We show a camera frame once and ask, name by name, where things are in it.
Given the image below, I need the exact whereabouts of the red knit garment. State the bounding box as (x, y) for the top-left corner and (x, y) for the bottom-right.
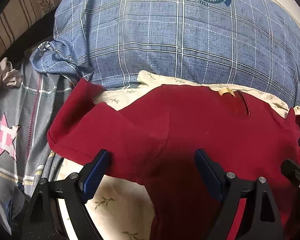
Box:
(47, 80), (300, 239)

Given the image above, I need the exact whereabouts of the grey star-print bedsheet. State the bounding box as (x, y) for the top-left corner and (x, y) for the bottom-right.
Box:
(0, 62), (72, 235)

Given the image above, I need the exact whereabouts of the cream leaf-print quilt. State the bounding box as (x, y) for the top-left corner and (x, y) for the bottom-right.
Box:
(56, 70), (300, 240)

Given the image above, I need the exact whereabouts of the small pale crumpled cloth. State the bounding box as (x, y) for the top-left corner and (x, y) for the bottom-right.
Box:
(0, 57), (23, 88)

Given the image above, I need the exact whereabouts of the blue plaid pillow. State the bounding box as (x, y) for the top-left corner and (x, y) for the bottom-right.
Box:
(30, 0), (300, 107)

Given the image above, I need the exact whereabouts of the striped floral headboard cushion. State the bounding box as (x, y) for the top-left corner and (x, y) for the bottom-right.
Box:
(0, 0), (73, 68)

